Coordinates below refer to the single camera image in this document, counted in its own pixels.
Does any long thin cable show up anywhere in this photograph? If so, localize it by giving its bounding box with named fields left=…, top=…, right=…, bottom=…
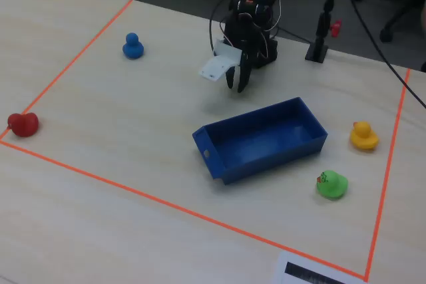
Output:
left=341, top=0, right=426, bottom=110

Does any blue rubber duck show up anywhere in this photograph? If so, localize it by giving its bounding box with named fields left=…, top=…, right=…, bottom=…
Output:
left=122, top=32, right=145, bottom=60

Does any yellow rubber duck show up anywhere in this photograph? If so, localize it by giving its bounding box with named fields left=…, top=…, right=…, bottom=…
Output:
left=349, top=120, right=380, bottom=151

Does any green rubber duck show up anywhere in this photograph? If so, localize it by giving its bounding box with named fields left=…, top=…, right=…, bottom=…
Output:
left=316, top=170, right=349, bottom=200

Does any thin black power cable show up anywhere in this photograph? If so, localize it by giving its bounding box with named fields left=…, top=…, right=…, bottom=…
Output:
left=276, top=26, right=314, bottom=45

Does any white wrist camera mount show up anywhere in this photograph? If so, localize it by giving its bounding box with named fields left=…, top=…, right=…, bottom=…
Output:
left=198, top=38, right=243, bottom=83

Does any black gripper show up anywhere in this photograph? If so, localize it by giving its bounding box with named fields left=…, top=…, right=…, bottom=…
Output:
left=225, top=14, right=268, bottom=94

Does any red clamp knob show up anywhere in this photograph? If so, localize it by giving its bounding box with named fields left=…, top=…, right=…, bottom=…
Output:
left=330, top=19, right=343, bottom=38

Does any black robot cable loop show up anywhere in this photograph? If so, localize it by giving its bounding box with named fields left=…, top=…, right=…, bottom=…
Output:
left=208, top=0, right=241, bottom=53

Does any red rubber duck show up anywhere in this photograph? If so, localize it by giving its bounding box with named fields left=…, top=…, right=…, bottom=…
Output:
left=7, top=112, right=40, bottom=138

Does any orange tape strip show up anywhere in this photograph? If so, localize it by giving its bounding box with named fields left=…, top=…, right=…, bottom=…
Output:
left=0, top=0, right=134, bottom=141
left=0, top=139, right=368, bottom=281
left=363, top=68, right=411, bottom=282

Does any white printed paper sheet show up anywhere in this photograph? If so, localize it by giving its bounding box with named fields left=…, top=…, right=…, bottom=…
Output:
left=270, top=251, right=367, bottom=284

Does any blue plastic box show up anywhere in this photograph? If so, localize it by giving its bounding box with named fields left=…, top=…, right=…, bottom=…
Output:
left=192, top=96, right=329, bottom=186

